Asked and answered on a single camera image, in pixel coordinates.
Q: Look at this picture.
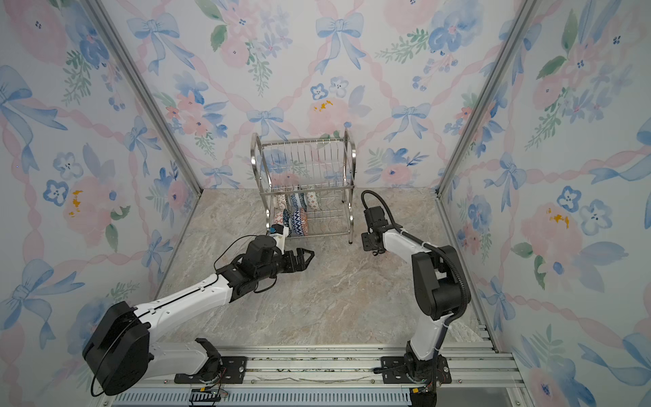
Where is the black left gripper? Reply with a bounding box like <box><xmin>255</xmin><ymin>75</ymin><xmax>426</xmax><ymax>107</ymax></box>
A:
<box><xmin>258</xmin><ymin>247</ymin><xmax>315</xmax><ymax>283</ymax></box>

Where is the blue geometric pattern bowl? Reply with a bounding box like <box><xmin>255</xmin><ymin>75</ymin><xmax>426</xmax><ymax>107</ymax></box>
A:
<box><xmin>282</xmin><ymin>209</ymin><xmax>293</xmax><ymax>237</ymax></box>

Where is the maroon white pattern bowl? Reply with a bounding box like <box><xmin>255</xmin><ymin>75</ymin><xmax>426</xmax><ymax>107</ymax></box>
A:
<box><xmin>274</xmin><ymin>193</ymin><xmax>288</xmax><ymax>211</ymax></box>

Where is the blue floral bowl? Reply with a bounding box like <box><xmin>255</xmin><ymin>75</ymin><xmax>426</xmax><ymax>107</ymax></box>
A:
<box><xmin>289</xmin><ymin>191</ymin><xmax>308</xmax><ymax>211</ymax></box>

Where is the green pattern bowl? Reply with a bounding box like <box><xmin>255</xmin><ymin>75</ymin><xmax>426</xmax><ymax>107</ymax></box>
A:
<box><xmin>304</xmin><ymin>191</ymin><xmax>321</xmax><ymax>211</ymax></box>

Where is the steel wire dish rack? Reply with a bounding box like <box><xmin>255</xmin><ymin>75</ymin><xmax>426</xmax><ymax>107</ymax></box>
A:
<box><xmin>250</xmin><ymin>130</ymin><xmax>357</xmax><ymax>243</ymax></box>

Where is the red geometric pattern bowl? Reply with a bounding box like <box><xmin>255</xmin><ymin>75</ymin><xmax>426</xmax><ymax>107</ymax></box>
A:
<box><xmin>272</xmin><ymin>210</ymin><xmax>285</xmax><ymax>227</ymax></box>

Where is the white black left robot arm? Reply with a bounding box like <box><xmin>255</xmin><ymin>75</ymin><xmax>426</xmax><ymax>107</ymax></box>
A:
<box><xmin>82</xmin><ymin>235</ymin><xmax>315</xmax><ymax>396</ymax></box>

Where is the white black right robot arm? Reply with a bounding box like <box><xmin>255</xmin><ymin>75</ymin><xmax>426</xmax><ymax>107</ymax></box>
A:
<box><xmin>361</xmin><ymin>206</ymin><xmax>471</xmax><ymax>383</ymax></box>

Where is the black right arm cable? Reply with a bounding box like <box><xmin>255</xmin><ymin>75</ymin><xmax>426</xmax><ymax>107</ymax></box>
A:
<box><xmin>359</xmin><ymin>189</ymin><xmax>471</xmax><ymax>327</ymax></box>

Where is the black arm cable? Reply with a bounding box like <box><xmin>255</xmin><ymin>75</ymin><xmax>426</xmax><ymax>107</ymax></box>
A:
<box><xmin>359</xmin><ymin>189</ymin><xmax>471</xmax><ymax>327</ymax></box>
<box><xmin>212</xmin><ymin>233</ymin><xmax>281</xmax><ymax>296</ymax></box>

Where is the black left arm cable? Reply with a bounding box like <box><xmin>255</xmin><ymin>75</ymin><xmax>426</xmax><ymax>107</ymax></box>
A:
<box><xmin>212</xmin><ymin>233</ymin><xmax>281</xmax><ymax>296</ymax></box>

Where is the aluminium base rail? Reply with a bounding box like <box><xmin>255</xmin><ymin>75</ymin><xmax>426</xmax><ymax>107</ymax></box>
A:
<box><xmin>94</xmin><ymin>343</ymin><xmax>532</xmax><ymax>406</ymax></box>

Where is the aluminium corner post right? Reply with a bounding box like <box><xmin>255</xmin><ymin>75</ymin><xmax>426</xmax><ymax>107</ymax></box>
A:
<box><xmin>437</xmin><ymin>0</ymin><xmax>538</xmax><ymax>199</ymax></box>

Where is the aluminium corner post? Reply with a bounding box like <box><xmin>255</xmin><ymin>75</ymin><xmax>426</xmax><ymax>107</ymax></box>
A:
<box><xmin>437</xmin><ymin>0</ymin><xmax>538</xmax><ymax>199</ymax></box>
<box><xmin>81</xmin><ymin>0</ymin><xmax>203</xmax><ymax>196</ymax></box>

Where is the aluminium corner post left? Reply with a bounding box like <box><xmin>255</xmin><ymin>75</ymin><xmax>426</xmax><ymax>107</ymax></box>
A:
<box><xmin>81</xmin><ymin>0</ymin><xmax>203</xmax><ymax>196</ymax></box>

